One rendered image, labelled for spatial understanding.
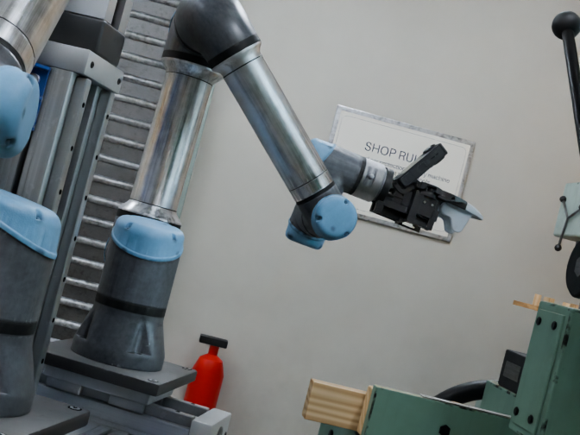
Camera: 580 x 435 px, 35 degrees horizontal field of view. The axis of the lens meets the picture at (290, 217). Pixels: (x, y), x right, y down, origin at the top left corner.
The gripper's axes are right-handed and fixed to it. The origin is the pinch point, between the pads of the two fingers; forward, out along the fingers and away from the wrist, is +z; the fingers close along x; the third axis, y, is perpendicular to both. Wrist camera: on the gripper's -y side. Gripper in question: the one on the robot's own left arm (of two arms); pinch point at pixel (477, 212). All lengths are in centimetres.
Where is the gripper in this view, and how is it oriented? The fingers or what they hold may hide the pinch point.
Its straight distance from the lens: 178.9
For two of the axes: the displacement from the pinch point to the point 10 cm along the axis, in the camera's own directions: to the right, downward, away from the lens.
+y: -3.4, 9.3, -1.4
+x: 2.0, -0.7, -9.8
